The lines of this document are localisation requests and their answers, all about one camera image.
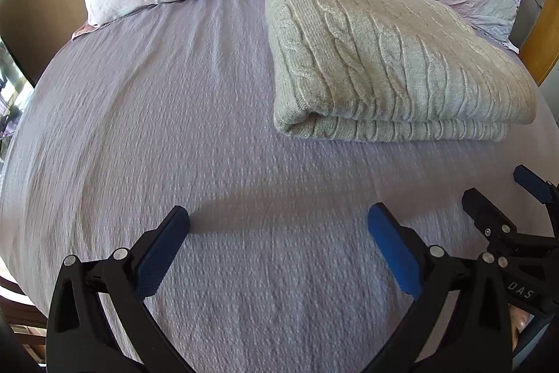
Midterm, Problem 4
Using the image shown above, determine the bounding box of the lavender bed sheet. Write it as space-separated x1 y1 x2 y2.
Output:
0 0 559 373

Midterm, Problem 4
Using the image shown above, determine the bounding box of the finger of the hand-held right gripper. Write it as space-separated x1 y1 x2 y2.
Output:
462 188 525 245
513 164 554 206

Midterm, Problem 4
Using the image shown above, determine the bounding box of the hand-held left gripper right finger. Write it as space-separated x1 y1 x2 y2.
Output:
367 202 514 373

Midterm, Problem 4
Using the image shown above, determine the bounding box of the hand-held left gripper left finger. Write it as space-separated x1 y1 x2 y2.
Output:
46 205 195 373

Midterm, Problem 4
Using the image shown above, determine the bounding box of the person's right hand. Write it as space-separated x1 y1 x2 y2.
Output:
509 307 532 351

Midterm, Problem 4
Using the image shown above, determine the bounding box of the wooden bedside furniture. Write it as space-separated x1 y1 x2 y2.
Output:
0 274 50 363

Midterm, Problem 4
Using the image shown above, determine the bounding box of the grey cable knit sweater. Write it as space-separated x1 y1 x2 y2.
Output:
265 0 538 143

